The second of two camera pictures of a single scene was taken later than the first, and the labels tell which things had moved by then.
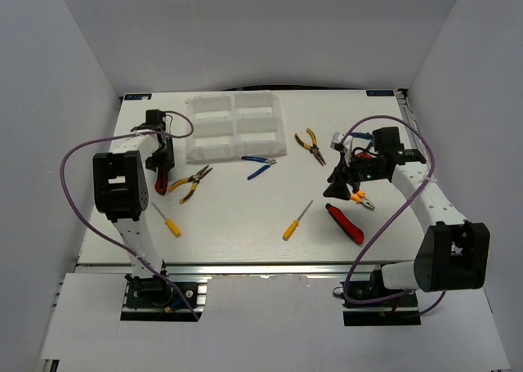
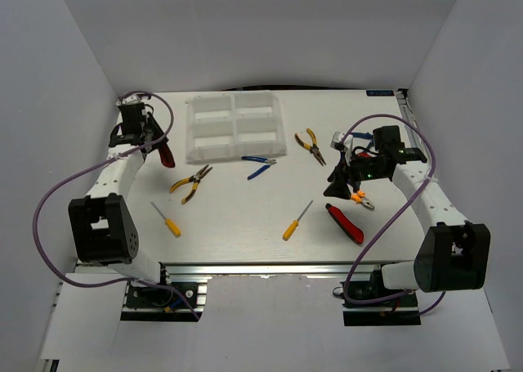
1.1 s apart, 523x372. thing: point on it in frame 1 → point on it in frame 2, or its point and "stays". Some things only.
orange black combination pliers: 359,197 stays
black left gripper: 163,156 → 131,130
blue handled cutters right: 362,135 stays
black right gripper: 338,178 stays
